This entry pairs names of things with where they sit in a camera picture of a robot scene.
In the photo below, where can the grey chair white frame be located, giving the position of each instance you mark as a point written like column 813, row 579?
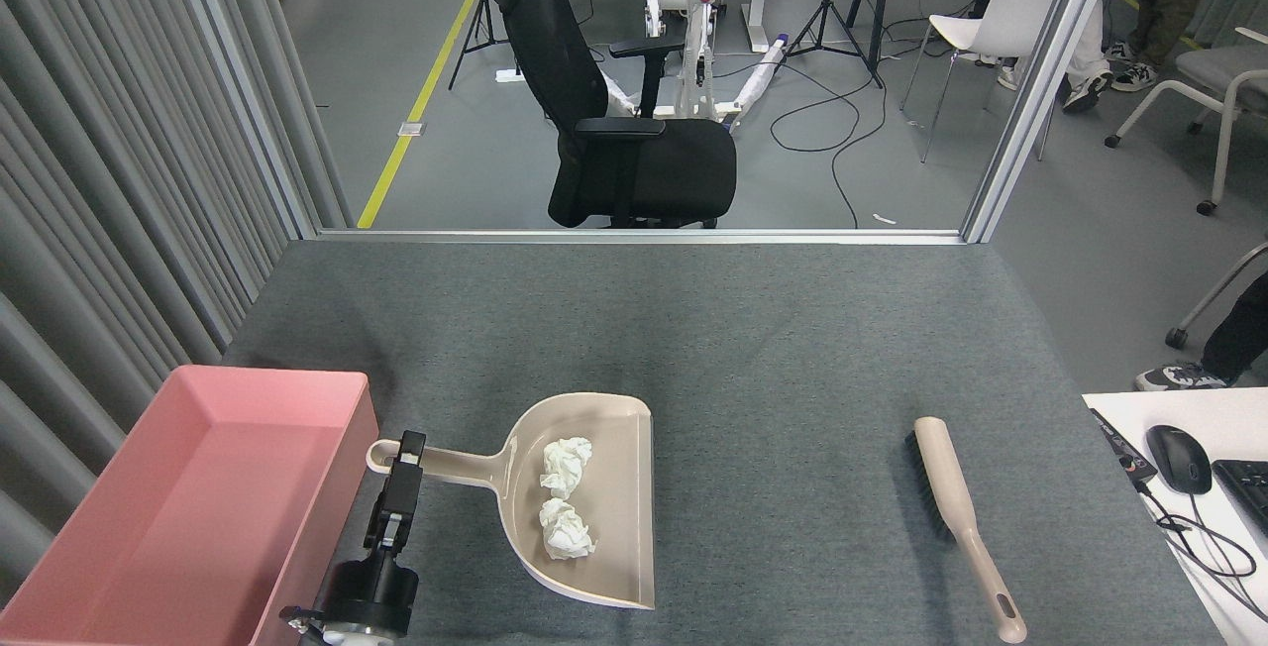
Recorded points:
column 1223, row 66

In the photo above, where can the beige hand brush black bristles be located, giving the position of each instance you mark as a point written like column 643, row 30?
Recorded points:
column 941, row 468

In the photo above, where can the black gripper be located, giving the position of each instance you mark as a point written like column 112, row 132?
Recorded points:
column 371, row 596

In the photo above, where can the pink plastic bin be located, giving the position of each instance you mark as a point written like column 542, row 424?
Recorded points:
column 178, row 507

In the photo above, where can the white power strip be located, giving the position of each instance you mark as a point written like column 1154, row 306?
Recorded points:
column 508, row 75

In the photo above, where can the black office chair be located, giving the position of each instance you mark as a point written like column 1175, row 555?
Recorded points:
column 654, row 170

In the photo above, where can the silver table rail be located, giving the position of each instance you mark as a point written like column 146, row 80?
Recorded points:
column 644, row 237

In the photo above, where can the small black flat device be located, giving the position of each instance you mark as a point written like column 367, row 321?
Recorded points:
column 1124, row 448

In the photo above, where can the beige plastic dustpan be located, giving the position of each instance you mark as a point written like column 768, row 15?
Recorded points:
column 619, row 527

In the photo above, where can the silver floor socket plate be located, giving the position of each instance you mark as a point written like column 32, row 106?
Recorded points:
column 411, row 129

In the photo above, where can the white plastic chair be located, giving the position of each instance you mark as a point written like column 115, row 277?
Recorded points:
column 1001, row 22

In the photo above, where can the white paper ball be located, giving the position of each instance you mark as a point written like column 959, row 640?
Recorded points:
column 567, row 532
column 565, row 468

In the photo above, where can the black keyboard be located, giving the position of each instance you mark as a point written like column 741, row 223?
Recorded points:
column 1248, row 492

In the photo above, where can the white chair leg with caster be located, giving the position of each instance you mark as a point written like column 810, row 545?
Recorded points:
column 1176, row 337

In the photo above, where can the black computer mouse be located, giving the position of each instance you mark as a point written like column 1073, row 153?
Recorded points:
column 1179, row 458

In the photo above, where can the white side table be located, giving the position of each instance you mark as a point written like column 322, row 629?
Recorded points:
column 1218, row 408

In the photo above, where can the silver post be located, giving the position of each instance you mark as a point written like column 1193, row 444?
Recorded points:
column 246, row 81
column 1045, row 81

